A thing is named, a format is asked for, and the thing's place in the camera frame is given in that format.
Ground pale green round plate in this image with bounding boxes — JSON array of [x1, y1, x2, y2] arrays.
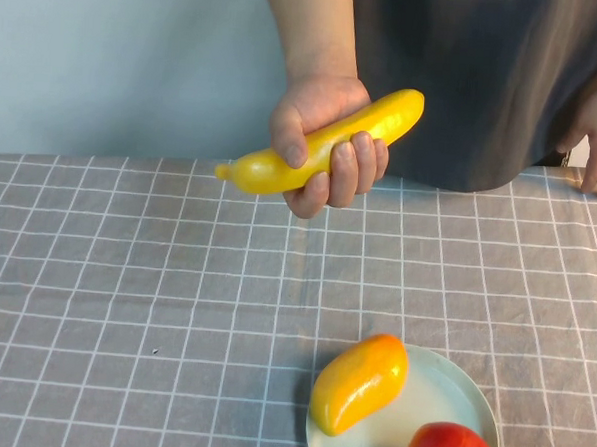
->
[[304, 338, 506, 447]]

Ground orange yellow plastic mango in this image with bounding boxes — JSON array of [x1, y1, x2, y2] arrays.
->
[[307, 329, 412, 441]]

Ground dark grey shirt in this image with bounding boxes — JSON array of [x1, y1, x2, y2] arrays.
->
[[339, 0, 597, 200]]

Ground yellow plastic banana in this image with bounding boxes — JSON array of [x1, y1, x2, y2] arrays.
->
[[213, 78, 427, 205]]

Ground grey white checked tablecloth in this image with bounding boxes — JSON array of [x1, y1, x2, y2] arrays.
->
[[0, 136, 597, 447]]

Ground person's right forearm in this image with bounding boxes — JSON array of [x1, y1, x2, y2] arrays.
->
[[255, 0, 365, 89]]

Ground black trousers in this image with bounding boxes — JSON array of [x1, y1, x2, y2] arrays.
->
[[534, 148, 573, 170]]

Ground person's right hand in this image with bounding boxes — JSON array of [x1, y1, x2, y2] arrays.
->
[[264, 71, 395, 224]]

